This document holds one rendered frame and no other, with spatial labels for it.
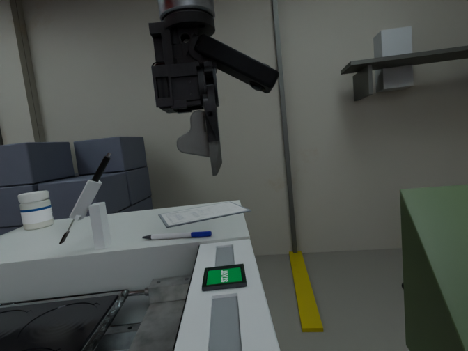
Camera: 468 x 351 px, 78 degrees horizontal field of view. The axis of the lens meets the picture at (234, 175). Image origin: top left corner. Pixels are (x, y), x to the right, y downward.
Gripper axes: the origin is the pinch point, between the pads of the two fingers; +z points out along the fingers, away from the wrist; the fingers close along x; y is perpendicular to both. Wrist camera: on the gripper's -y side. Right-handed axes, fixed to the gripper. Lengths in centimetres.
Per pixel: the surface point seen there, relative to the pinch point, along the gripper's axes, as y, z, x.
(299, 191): -68, 49, -231
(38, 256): 35.6, 14.3, -11.5
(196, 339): 3.4, 14.7, 16.6
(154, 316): 12.7, 22.7, -1.5
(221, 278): 1.1, 14.3, 5.6
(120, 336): 19.0, 26.3, -3.0
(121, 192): 81, 26, -179
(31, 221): 51, 12, -34
